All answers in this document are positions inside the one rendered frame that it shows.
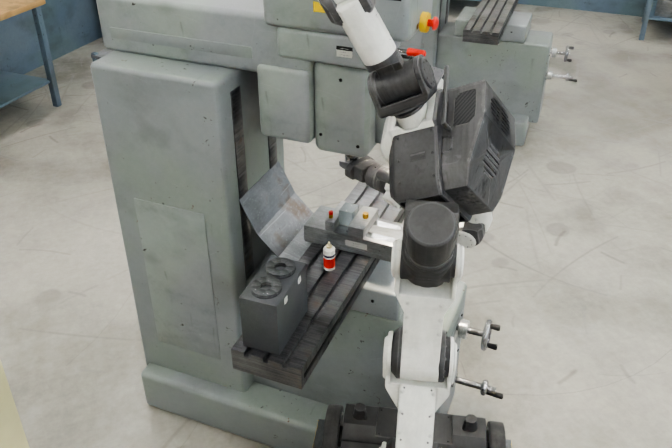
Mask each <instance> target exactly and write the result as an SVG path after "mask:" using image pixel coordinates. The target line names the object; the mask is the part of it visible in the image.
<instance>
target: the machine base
mask: <svg viewBox="0 0 672 448"><path fill-rule="evenodd" d="M141 377H142V382H143V387H144V392H145V397H146V402H147V403H148V404H149V405H152V406H155V407H157V408H160V409H163V410H166V411H169V412H172V413H175V414H178V415H181V416H184V417H187V418H189V419H192V420H195V421H198V422H201V423H204V424H207V425H210V426H213V427H216V428H219V429H221V430H224V431H227V432H230V433H233V434H236V435H239V436H242V437H245V438H248V439H251V440H253V441H256V442H259V443H262V444H265V445H268V446H271V447H274V448H313V443H314V438H315V433H316V428H317V423H318V419H322V420H325V417H326V412H327V408H328V405H327V404H324V403H321V402H318V401H314V400H311V399H308V398H305V397H302V396H298V395H295V394H292V393H289V392H286V391H282V390H279V389H276V388H273V387H270V386H267V385H263V384H260V383H257V382H254V381H253V383H252V384H251V386H250V387H249V389H248V390H247V391H245V392H241V391H238V390H235V389H231V388H228V387H225V386H222V385H219V384H216V383H213V382H210V381H206V380H203V379H200V378H197V377H194V376H191V375H188V374H185V373H182V372H178V371H175V370H172V369H169V368H166V367H163V366H160V365H157V364H153V363H149V364H148V365H147V366H146V367H145V369H144V370H143V371H142V373H141Z"/></svg>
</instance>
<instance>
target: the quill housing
mask: <svg viewBox="0 0 672 448"><path fill-rule="evenodd" d="M369 74H370V73H369V72H368V70H367V69H361V68H354V67H347V66H340V65H334V64H327V63H320V62H315V64H314V88H315V139H316V146H317V147H318V148H319V149H320V150H324V151H329V152H334V153H340V154H345V155H350V156H356V157H365V156H367V155H368V154H369V153H370V151H371V150H372V149H373V148H374V146H375V145H376V144H377V143H375V135H376V109H375V106H374V104H373V102H372V99H371V97H370V94H369V91H368V86H367V79H368V76H369Z"/></svg>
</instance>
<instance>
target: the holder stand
mask: <svg viewBox="0 0 672 448"><path fill-rule="evenodd" d="M239 304H240V315H241V326H242V336H243V345H244V346H246V347H250V348H254V349H257V350H261V351H265V352H268V353H272V354H276V355H280V354H281V352H282V350H283V349H284V347H285V346H286V344H287V342H288V341H289V339H290V338H291V336H292V334H293V333H294V331H295V330H296V328H297V326H298V325H299V323H300V322H301V320H302V318H303V317H304V315H305V314H306V312H307V310H308V304H307V271H306V263H303V262H299V261H294V260H291V259H288V258H282V257H276V256H270V258H269V259H268V260H267V261H266V263H265V264H264V265H263V267H262V268H261V269H260V271H259V272H258V273H257V274H256V276H255V277H254V278H253V280H252V281H251V282H250V284H249V285H248V286H247V287H246V289H245V290H244V291H243V293H242V294H241V295H240V297H239Z"/></svg>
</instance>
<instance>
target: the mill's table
mask: <svg viewBox="0 0 672 448"><path fill-rule="evenodd" d="M383 195H384V194H383V193H381V192H379V191H377V190H375V189H373V188H371V187H369V186H367V185H366V183H365V182H364V183H362V182H360V181H359V182H358V183H357V185H356V186H355V187H354V189H353V190H352V191H351V193H350V194H349V195H348V196H347V198H346V199H345V200H344V201H346V202H350V203H352V204H356V205H359V211H360V209H361V208H362V207H363V206H368V207H373V208H377V209H378V218H379V219H384V220H388V221H393V222H397V223H401V224H402V223H403V221H404V209H403V208H402V207H401V206H400V207H399V208H396V207H393V206H392V205H390V204H388V203H387V202H386V201H384V200H383V199H382V197H383ZM323 248H324V245H320V244H316V243H312V244H311V245H310V246H309V247H308V249H307V250H306V251H305V253H304V254H303V255H302V257H301V258H300V259H299V260H298V261H299V262H303V263H306V271H307V304H308V310H307V312H306V314H305V315H304V317H303V318H302V320H301V322H300V323H299V325H298V326H297V328H296V330H295V331H294V333H293V334H292V336H291V338H290V339H289V341H288V342H287V344H286V346H285V347H284V349H283V350H282V352H281V354H280V355H276V354H272V353H268V352H265V351H261V350H257V349H254V348H250V347H246V346H244V345H243V336H242V335H241V336H240V338H239V339H238V340H237V341H236V343H235V344H234V345H233V347H232V348H231V355H232V364H233V368H234V369H237V370H240V371H243V372H246V373H250V374H253V375H256V376H259V377H263V378H266V379H269V380H272V381H275V382H279V383H282V384H285V385H288V386H292V387H295V388H298V389H301V390H302V388H303V387H304V385H305V383H306V382H307V380H308V378H309V377H310V375H311V373H312V372H313V370H314V368H315V367H316V365H317V363H318V362H319V360H320V358H321V357H322V355H323V353H324V352H325V350H326V349H327V347H328V345H329V344H330V342H331V340H332V339H333V337H334V335H335V334H336V332H337V330H338V329H339V327H340V325H341V324H342V322H343V320H344V319H345V317H346V315H347V314H348V312H349V310H350V309H351V307H352V305H353V304H354V302H355V300H356V299H357V297H358V295H359V294H360V292H361V290H362V289H363V287H364V286H365V284H366V282H367V281H368V279H369V277H370V276H371V274H372V272H373V271H374V269H375V267H376V266H377V264H378V262H379V261H380V259H376V258H372V257H368V256H364V255H360V254H356V253H352V252H348V251H344V250H340V249H336V248H335V269H334V270H332V271H326V270H325V269H324V266H323Z"/></svg>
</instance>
